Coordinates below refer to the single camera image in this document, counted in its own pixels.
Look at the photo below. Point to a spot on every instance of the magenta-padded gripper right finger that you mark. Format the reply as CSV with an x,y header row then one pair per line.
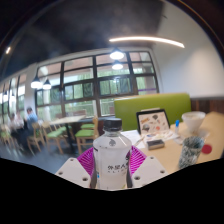
x,y
150,170

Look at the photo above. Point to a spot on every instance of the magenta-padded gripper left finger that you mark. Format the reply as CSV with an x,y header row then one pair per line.
x,y
71,171

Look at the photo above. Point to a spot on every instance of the clear black-capped water bottle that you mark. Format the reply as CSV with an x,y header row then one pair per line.
x,y
111,160

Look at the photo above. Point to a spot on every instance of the small dark box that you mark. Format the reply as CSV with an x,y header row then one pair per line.
x,y
155,144

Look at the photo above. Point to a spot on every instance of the group of green-seated wooden chairs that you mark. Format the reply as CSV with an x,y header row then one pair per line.
x,y
85,133

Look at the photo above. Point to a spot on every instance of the dark speckled patterned cup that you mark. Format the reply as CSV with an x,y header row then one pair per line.
x,y
190,151

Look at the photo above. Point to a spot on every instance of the black-framed tablet with pictures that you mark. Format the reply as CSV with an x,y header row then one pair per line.
x,y
152,122

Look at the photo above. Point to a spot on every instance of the small blue-capped bottle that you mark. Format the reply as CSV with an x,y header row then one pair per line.
x,y
177,127

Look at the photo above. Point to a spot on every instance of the light wooden dining table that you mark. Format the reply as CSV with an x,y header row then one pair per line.
x,y
68,119

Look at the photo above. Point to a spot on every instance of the flat round red coaster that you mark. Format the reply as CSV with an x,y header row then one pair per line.
x,y
207,149

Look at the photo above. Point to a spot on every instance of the green upholstered booth bench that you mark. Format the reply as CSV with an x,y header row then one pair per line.
x,y
153,105

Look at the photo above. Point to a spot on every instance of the person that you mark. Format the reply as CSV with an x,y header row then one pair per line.
x,y
30,120
15,123

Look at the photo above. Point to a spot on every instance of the white bowl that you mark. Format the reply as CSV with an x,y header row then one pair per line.
x,y
194,120

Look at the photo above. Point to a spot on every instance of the group of pendant lamps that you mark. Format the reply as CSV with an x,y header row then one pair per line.
x,y
116,54

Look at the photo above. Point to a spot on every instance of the long curved ceiling light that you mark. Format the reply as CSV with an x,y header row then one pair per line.
x,y
146,39

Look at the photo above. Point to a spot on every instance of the dark-framed window wall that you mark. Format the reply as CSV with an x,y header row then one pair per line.
x,y
110,85

